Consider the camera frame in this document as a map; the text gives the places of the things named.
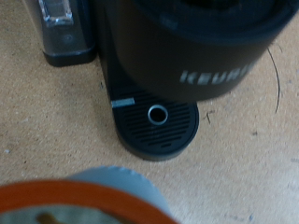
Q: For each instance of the black Keurig coffee machine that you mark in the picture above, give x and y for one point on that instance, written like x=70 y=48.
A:
x=174 y=46

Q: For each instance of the orange-rimmed coffee pod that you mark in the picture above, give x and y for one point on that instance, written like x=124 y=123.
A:
x=102 y=193

